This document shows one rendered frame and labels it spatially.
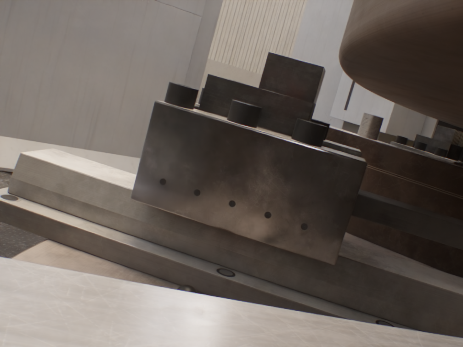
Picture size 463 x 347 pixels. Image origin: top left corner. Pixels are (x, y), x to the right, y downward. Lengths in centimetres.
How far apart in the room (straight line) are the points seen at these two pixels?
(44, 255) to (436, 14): 91
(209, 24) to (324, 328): 333
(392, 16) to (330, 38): 453
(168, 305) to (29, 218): 112
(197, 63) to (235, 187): 244
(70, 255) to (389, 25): 83
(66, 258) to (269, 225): 43
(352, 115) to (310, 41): 139
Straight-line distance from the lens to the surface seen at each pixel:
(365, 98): 408
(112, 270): 116
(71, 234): 123
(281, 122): 115
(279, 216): 106
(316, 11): 539
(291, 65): 116
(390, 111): 390
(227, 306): 17
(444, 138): 312
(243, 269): 118
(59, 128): 315
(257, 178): 105
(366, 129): 213
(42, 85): 308
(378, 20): 66
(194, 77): 346
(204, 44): 347
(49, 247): 121
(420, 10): 53
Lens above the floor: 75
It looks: 9 degrees down
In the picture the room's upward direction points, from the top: 16 degrees clockwise
